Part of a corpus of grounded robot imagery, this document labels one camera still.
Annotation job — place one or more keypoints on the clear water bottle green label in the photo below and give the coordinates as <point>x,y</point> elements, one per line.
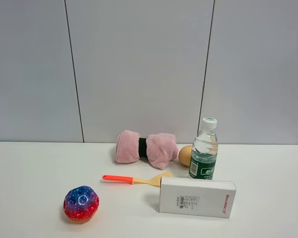
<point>204,151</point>

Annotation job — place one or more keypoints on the pink rolled towel black band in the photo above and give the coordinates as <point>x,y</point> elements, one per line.
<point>159,149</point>

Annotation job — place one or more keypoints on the tan egg-shaped ball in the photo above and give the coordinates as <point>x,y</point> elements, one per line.
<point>184,155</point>

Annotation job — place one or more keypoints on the white cardboard box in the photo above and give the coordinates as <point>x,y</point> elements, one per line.
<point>197,197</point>

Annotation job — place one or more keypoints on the blue red starry ball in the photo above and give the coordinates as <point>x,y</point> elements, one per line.
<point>80,204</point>

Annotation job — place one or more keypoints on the wooden spatula orange handle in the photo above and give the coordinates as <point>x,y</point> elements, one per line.
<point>155,181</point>

